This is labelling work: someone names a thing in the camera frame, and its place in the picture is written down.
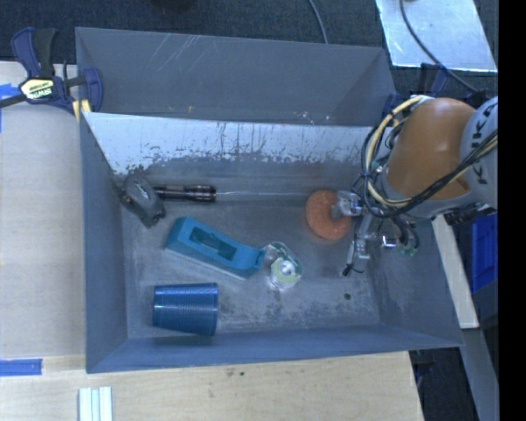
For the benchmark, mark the grey metal bin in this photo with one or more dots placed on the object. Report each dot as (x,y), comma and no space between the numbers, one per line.
(245,81)

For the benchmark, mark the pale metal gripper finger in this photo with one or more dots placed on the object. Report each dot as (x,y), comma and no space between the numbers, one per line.
(353,259)
(367,251)

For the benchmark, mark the grey tape measure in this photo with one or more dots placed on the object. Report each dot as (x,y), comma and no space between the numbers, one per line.
(142,200)

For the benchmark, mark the pale wood board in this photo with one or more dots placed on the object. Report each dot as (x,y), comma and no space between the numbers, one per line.
(39,235)

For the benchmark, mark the blue ribbed cup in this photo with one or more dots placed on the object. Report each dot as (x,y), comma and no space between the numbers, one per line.
(185,309)

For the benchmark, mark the black flashlight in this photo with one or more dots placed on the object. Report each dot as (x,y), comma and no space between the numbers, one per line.
(188,193)

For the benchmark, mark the teal hollow block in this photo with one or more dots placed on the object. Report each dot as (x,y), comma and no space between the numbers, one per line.
(241,259)

